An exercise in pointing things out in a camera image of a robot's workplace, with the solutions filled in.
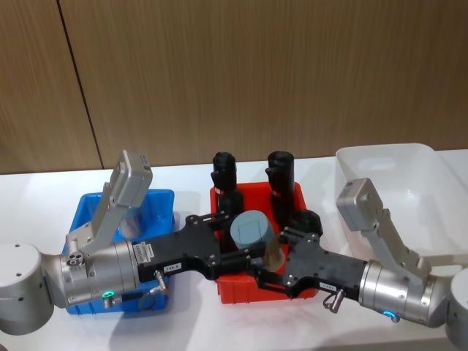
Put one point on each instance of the grey capped brown cylinder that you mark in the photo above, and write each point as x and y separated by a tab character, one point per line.
252	228

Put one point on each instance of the blue plastic bin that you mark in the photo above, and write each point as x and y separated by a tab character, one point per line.
91	206

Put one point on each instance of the red plastic bin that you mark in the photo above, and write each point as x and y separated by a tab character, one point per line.
248	290

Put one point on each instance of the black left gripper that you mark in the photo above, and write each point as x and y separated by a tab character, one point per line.
183	248

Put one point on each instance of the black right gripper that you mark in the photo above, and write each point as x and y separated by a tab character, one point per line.
318	267

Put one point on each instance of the white translucent plastic bin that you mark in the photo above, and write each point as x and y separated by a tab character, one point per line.
402	175

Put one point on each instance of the tall black cylinder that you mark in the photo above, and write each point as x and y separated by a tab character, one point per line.
281	175

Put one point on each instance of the black cylinder with red band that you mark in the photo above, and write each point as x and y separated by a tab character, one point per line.
225	172

